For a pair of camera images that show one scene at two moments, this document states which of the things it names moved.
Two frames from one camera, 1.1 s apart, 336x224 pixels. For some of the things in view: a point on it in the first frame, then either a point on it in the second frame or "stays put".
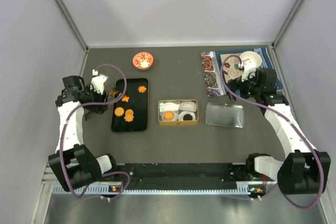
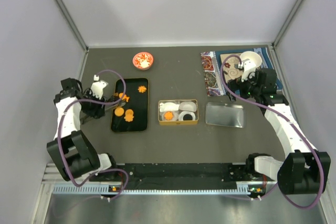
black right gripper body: [248, 88] stays put
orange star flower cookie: [168, 115] stays put
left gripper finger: [114, 93] -> [113, 98]
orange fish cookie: [125, 99] stays put
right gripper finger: [232, 97] stays put
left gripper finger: [115, 98] -> [112, 106]
